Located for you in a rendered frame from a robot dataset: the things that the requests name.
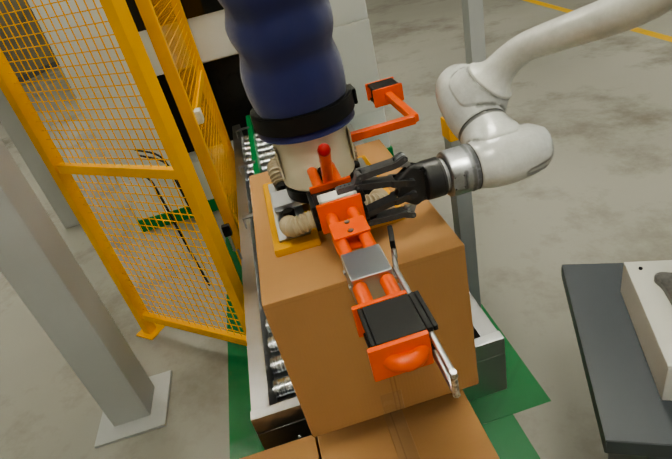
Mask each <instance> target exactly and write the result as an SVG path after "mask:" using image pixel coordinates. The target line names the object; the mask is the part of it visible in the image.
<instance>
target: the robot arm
mask: <svg viewBox="0 0 672 459"><path fill-rule="evenodd" d="M670 10H672V0H598V1H595V2H593V3H591V4H588V5H586V6H583V7H581V8H578V9H576V10H574V11H571V12H569V13H566V14H564V15H561V16H559V17H557V18H554V19H552V20H549V21H547V22H544V23H542V24H540V25H537V26H535V27H532V28H530V29H528V30H526V31H524V32H522V33H520V34H518V35H516V36H515V37H513V38H512V39H510V40H509V41H507V42H506V43H505V44H503V45H502V46H501V47H500V48H499V49H497V50H496V51H495V52H494V53H493V54H492V55H491V56H490V57H488V58H487V59H486V60H484V61H482V62H477V63H471V64H464V63H460V64H454V65H451V66H449V67H447V68H446V69H445V70H444V71H443V72H442V73H441V74H440V76H439V77H438V79H437V82H436V88H435V92H436V99H437V103H438V106H439V109H440V111H441V113H442V115H443V117H444V119H445V121H446V123H447V125H448V127H449V128H450V130H451V131H452V133H453V134H454V135H455V136H456V137H457V138H458V140H459V141H460V143H461V145H459V146H456V147H452V148H449V149H446V150H442V151H440V152H438V154H437V156H436V157H432V158H428V159H425V160H421V161H419V162H418V163H413V162H409V161H408V158H407V156H406V155H405V154H404V153H403V152H399V153H397V154H396V155H394V156H393V157H392V158H389V159H386V160H383V161H380V162H378V163H375V164H372V165H369V166H366V167H363V168H360V169H357V170H355V171H354V172H353V174H354V177H353V178H352V179H351V182H349V183H345V184H342V185H338V186H336V187H335V189H336V190H334V191H331V192H328V193H324V194H321V195H317V199H318V202H319V205H320V204H323V203H326V202H330V201H333V200H336V199H340V198H343V197H347V196H350V195H353V194H357V192H356V191H360V190H371V189H379V188H387V187H392V188H395V190H394V191H392V192H390V194H389V195H387V196H385V197H383V198H381V199H379V200H376V201H374V202H372V203H370V204H368V205H366V207H367V208H368V212H369V217H366V221H367V223H368V225H369V226H374V225H378V224H382V223H386V222H390V221H393V220H397V219H401V218H415V217H416V213H415V209H416V206H417V205H418V204H420V203H421V202H422V201H424V200H431V199H435V198H438V197H442V196H445V195H447V194H448V195H449V196H451V197H455V196H458V195H461V194H465V193H468V192H471V191H476V190H478V189H483V188H497V187H502V186H506V185H509V184H513V183H516V182H518V181H521V180H524V179H526V178H528V177H530V176H533V175H535V174H537V173H538V172H540V171H542V170H543V169H545V168H547V166H548V165H549V163H550V162H551V160H552V158H553V155H554V145H553V140H552V137H551V135H550V133H549V131H548V130H547V129H546V128H545V127H543V126H539V125H535V124H530V123H523V124H519V123H518V122H517V121H515V120H513V119H511V118H510V117H509V116H508V115H507V114H506V113H505V112H506V109H507V104H508V101H509V99H510V97H511V96H512V90H511V83H512V80H513V78H514V76H515V75H516V73H517V72H518V71H519V70H520V69H521V68H522V67H523V66H524V65H526V64H527V63H529V62H530V61H532V60H534V59H537V58H540V57H543V56H546V55H549V54H553V53H556V52H559V51H563V50H566V49H570V48H573V47H576V46H580V45H583V44H587V43H590V42H593V41H597V40H600V39H604V38H607V37H610V36H614V35H617V34H620V33H623V32H626V31H629V30H632V29H634V28H637V27H639V26H642V25H644V24H646V23H648V22H650V21H652V20H654V19H656V18H658V17H660V16H662V15H664V14H665V13H667V12H669V11H670ZM399 167H400V168H402V169H401V170H400V171H399V172H398V173H395V174H388V175H387V176H379V177H374V176H377V175H380V174H383V173H386V172H389V171H392V170H395V169H397V168H399ZM397 197H398V198H397ZM404 202H407V203H409V204H405V205H404V206H400V207H395V208H391V209H388V208H390V207H392V206H395V205H400V204H402V203H404ZM386 209H387V210H386ZM654 282H655V283H656V284H657V285H658V286H659V287H660V288H661V289H662V290H663V291H664V293H665V295H666V297H667V298H668V300H669V302H670V303H671V305H672V272H658V273H656V274H655V275H654Z"/></svg>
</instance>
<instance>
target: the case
mask: <svg viewBox="0 0 672 459"><path fill-rule="evenodd" d="M355 147H356V151H357V155H358V156H362V155H365V156H366V157H367V159H368V160H369V162H370V163H371V165H372V164H375V163H378V162H380V161H383V160H386V159H389V158H392V157H393V156H392V154H391V153H390V152H389V151H388V149H387V148H386V147H385V146H384V144H383V143H382V142H381V141H380V139H378V140H375V141H371V142H368V143H364V144H361V145H357V146H355ZM249 179H250V189H251V199H252V210H253V220H254V230H255V240H256V250H257V261H258V271H259V281H260V291H261V302H262V308H263V310H264V313H265V316H266V318H267V321H268V323H269V326H270V328H271V331H272V334H273V336H274V339H275V341H276V344H277V346H278V349H279V352H280V354H281V357H282V359H283V362H284V365H285V367H286V370H287V372H288V375H289V377H290V380H291V383H292V385H293V388H294V390H295V393H296V395H297V398H298V401H299V403H300V406H301V408H302V411H303V413H304V416H305V419H306V421H307V424H308V426H309V429H310V431H311V434H312V436H313V437H317V436H320V435H323V434H326V433H329V432H332V431H335V430H338V429H341V428H344V427H347V426H351V425H354V424H357V423H360V422H363V421H366V420H369V419H372V418H375V417H378V416H381V415H384V414H387V413H390V412H394V411H397V410H400V409H403V408H406V407H409V406H412V405H415V404H418V403H421V402H424V401H427V400H430V399H434V398H437V397H440V396H443V395H446V394H449V393H452V392H451V390H450V388H449V386H448V384H447V382H446V381H445V379H444V377H443V375H442V373H441V371H440V369H439V367H438V365H437V363H436V361H435V359H434V357H433V359H434V363H432V364H429V365H426V366H423V367H420V368H418V369H416V370H413V371H410V372H405V373H402V374H399V375H396V376H393V377H390V378H387V379H384V380H381V381H378V382H376V381H375V380H374V377H373V373H372V370H371V366H370V362H369V358H368V354H367V349H368V347H367V344H366V341H365V338H364V336H363V337H359V335H358V332H357V328H356V325H355V321H354V317H353V313H352V310H351V307H352V306H355V305H358V304H356V302H355V300H354V297H353V295H352V292H351V290H349V287H348V281H347V279H346V276H345V275H344V274H343V270H344V268H343V264H342V261H341V259H340V256H339V254H338V253H337V251H336V248H335V246H334V243H333V240H332V235H331V233H327V234H323V231H319V232H318V234H319V236H320V240H321V244H320V245H318V246H314V247H311V248H308V249H304V250H301V251H298V252H295V253H291V254H288V255H285V256H281V257H276V255H275V252H274V247H273V241H272V236H271V230H270V224H269V219H268V213H267V207H266V202H265V196H264V190H263V184H266V183H269V182H271V179H270V176H269V175H268V171H266V172H263V173H259V174H256V175H252V176H250V177H249ZM415 213H416V217H415V218H405V219H403V220H400V221H396V222H393V223H390V224H387V225H383V226H380V227H377V228H373V229H371V231H370V232H371V234H372V236H373V238H374V240H375V242H376V244H379V245H380V247H381V249H382V251H383V252H384V254H385V256H386V258H387V260H388V262H389V264H390V265H391V267H392V269H393V263H392V255H391V247H390V242H389V236H388V229H387V226H389V225H392V228H393V233H394V238H395V244H396V250H397V256H398V257H397V259H398V266H399V270H400V272H401V273H402V275H403V277H404V279H405V281H406V282H407V284H408V286H409V288H410V290H411V291H412V292H414V291H416V290H418V291H419V293H420V295H421V296H422V298H423V300H424V302H425V303H426V305H427V307H428V309H429V310H430V312H431V314H432V315H433V317H434V319H435V321H436V322H437V324H438V330H434V333H435V334H436V336H437V338H438V340H439V342H440V343H441V345H442V347H443V349H444V351H445V352H446V354H447V356H448V358H449V360H450V361H451V363H452V365H453V367H454V369H456V370H457V374H458V384H459V390H461V389H464V388H467V387H470V386H474V385H477V384H479V379H478V369H477V360H476V350H475V341H474V332H473V322H472V313H471V303H470V294H469V284H468V275H467V265H466V256H465V246H464V244H463V242H462V241H461V240H460V239H459V237H458V236H457V235H456V234H455V233H454V231H453V230H452V229H451V228H450V226H449V225H448V224H447V223H446V221H445V220H444V219H443V218H442V216H441V215H440V214H439V213H438V211H437V210H436V209H435V208H434V206H433V205H432V204H431V203H430V201H429V200H424V201H422V202H421V203H420V204H418V205H417V206H416V209H415Z"/></svg>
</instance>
